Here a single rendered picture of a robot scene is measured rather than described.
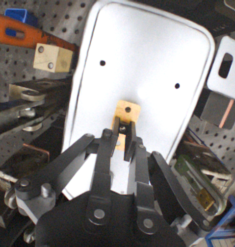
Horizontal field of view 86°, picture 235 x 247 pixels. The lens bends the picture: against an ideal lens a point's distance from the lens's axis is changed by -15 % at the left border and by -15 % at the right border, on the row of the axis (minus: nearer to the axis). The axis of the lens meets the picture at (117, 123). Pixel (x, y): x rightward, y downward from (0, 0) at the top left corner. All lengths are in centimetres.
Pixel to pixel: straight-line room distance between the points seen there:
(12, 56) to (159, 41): 60
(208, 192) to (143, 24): 29
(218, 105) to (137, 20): 22
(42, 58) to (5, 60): 55
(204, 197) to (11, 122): 30
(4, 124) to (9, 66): 54
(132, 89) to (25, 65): 52
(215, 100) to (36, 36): 32
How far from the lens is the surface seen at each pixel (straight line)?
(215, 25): 37
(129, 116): 23
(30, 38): 22
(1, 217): 37
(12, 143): 85
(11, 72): 73
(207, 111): 32
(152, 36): 26
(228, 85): 31
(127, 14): 27
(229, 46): 31
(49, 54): 21
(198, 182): 29
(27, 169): 35
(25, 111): 23
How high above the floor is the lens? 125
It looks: 70 degrees down
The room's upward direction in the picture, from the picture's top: 170 degrees counter-clockwise
